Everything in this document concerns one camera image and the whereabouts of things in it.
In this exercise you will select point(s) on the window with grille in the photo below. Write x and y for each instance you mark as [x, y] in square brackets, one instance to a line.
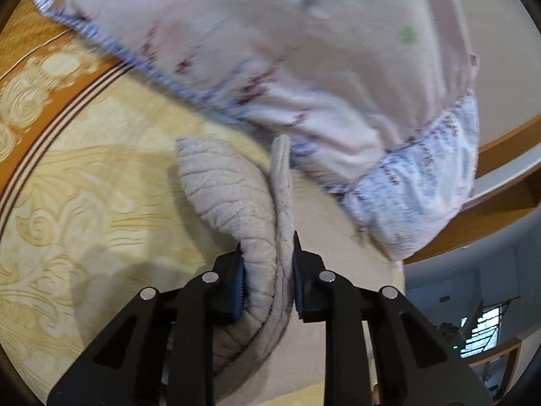
[484, 330]

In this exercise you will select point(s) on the blue floral pillow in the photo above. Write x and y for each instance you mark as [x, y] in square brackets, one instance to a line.
[296, 50]

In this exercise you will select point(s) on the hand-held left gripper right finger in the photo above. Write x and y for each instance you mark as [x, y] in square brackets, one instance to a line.
[297, 287]

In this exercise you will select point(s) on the wooden headboard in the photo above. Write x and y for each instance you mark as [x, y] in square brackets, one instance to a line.
[486, 215]

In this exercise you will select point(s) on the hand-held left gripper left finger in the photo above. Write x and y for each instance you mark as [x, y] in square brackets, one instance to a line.
[236, 296]

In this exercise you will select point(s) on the yellow orange patterned bed sheet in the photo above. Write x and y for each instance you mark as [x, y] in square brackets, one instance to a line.
[105, 203]

